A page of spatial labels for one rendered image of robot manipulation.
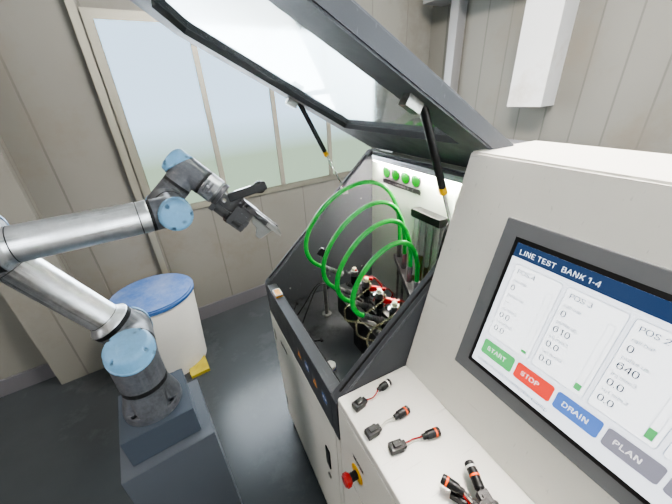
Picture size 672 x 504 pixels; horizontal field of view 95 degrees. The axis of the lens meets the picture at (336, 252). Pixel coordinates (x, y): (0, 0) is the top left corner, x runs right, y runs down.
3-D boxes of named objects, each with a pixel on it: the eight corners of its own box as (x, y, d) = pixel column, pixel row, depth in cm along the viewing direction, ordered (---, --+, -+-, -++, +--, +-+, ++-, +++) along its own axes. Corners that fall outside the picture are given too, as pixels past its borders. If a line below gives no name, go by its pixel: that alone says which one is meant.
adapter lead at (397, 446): (392, 456, 66) (392, 451, 65) (387, 447, 68) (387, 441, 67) (441, 438, 69) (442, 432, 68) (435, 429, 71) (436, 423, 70)
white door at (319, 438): (287, 409, 174) (270, 313, 142) (291, 408, 174) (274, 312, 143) (342, 541, 122) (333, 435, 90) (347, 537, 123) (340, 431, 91)
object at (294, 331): (272, 314, 141) (267, 285, 134) (281, 311, 143) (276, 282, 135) (333, 429, 91) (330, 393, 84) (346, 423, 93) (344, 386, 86)
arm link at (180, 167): (161, 171, 87) (180, 148, 88) (196, 196, 91) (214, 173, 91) (155, 168, 80) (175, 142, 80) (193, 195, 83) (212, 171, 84)
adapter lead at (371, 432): (369, 442, 69) (369, 436, 68) (363, 433, 71) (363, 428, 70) (411, 415, 74) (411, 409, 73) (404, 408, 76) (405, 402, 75)
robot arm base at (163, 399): (125, 437, 81) (111, 413, 76) (123, 396, 92) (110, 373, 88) (186, 406, 88) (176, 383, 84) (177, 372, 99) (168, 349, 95)
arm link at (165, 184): (141, 214, 77) (169, 179, 77) (136, 203, 85) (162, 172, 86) (170, 230, 82) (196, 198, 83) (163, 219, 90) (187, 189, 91)
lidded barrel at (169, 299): (135, 354, 232) (105, 289, 205) (204, 326, 256) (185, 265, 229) (141, 399, 196) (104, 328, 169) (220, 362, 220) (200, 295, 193)
